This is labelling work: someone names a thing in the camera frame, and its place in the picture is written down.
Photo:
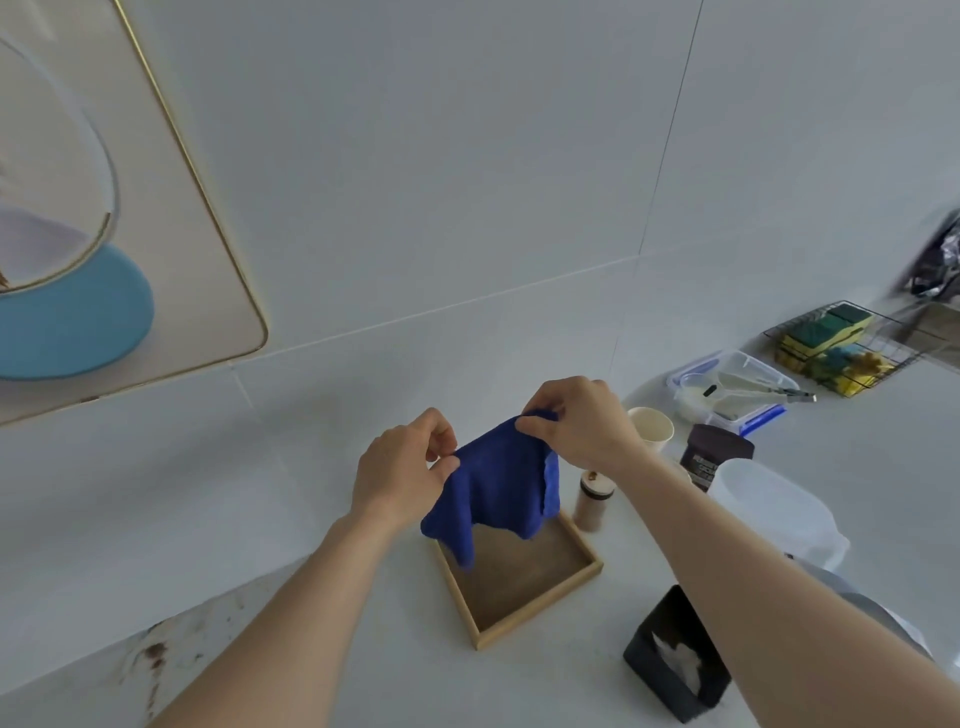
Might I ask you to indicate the person's right forearm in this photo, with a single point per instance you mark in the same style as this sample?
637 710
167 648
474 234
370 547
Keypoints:
757 592

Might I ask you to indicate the dark brown jar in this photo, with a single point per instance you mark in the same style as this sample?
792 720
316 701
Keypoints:
712 450

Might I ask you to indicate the person's left thumb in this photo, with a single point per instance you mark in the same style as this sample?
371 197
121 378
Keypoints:
445 471

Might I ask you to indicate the translucent white plastic container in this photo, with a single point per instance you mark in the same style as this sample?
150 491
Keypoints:
780 506

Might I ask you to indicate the white paper cup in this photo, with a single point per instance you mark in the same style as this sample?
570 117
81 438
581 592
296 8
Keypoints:
654 429

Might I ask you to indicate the person's right thumb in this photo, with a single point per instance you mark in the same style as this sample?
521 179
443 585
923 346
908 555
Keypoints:
536 429

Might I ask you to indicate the silver foil bag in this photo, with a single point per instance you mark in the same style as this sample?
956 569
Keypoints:
939 262

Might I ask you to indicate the clear container with blue clips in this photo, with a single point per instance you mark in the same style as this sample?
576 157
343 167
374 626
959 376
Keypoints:
739 412

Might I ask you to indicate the person's left forearm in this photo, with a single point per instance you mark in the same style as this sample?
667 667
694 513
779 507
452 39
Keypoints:
285 630

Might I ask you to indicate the wooden tray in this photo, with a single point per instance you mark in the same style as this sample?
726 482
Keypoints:
525 577

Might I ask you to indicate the grey round container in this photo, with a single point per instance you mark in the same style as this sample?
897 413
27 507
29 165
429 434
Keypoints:
877 607

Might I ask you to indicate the small wooden shaker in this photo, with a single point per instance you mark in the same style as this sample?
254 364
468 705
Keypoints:
592 504

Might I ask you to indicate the green and yellow sponge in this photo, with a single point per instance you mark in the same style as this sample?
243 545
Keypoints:
825 328

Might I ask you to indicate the metal tongs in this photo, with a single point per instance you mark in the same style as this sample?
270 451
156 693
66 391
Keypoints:
757 388

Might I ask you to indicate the person's left hand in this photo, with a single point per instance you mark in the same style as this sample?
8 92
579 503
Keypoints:
394 472

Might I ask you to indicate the blue cloth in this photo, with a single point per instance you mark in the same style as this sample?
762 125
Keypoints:
499 480

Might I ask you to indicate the white tissue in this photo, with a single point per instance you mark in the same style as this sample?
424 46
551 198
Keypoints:
681 660

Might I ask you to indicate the black tissue box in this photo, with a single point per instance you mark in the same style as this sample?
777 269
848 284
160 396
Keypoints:
675 622

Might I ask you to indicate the person's right hand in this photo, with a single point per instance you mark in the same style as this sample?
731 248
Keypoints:
592 427

